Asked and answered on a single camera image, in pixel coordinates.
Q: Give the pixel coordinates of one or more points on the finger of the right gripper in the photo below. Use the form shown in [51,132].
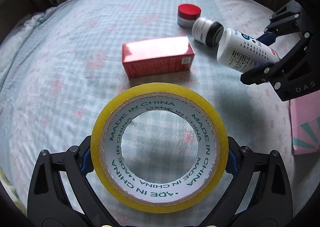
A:
[272,72]
[283,22]

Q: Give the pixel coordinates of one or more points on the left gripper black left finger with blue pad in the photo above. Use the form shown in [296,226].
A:
[48,203]

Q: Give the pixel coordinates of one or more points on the white bottle blue label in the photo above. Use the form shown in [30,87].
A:
[243,53]

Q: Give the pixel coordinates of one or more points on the yellow packing tape roll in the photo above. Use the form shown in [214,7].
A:
[158,148]

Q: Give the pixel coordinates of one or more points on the pink cardboard box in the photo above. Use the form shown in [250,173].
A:
[305,116]

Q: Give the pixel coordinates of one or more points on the white jar black lid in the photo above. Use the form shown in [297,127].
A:
[207,32]

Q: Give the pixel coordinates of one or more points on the grey jar red lid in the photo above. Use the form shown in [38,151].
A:
[187,14]

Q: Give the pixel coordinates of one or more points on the red cardboard box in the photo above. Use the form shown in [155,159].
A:
[157,56]

